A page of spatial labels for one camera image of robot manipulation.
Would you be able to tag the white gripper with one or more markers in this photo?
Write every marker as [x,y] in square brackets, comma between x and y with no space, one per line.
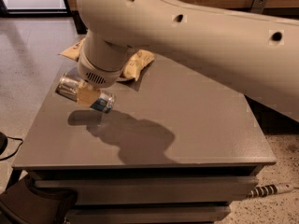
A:
[97,76]

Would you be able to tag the silver blue Red Bull can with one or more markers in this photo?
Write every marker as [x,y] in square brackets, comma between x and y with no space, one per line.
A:
[68,88]

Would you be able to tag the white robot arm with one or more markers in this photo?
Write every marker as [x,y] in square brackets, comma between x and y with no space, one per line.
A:
[256,55]

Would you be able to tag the brown yellow chip bag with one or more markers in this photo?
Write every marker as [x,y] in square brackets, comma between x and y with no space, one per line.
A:
[132,69]

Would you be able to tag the black round object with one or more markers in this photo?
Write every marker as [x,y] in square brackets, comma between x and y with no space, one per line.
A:
[3,142]

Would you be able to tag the grey drawer cabinet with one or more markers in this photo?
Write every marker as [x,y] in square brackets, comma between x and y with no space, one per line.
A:
[173,123]

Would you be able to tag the lower grey drawer front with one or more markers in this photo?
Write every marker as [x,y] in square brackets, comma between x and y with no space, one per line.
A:
[159,215]

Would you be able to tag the grey drawer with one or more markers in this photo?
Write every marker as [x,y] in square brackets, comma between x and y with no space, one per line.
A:
[156,190]
[159,215]

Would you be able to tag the upper grey drawer front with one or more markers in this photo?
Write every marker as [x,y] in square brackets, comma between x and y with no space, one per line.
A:
[156,190]

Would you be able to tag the right metal bracket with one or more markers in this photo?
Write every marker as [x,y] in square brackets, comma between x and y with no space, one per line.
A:
[258,6]

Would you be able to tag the white black striped handle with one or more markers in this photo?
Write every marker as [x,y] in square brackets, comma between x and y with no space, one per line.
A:
[272,189]

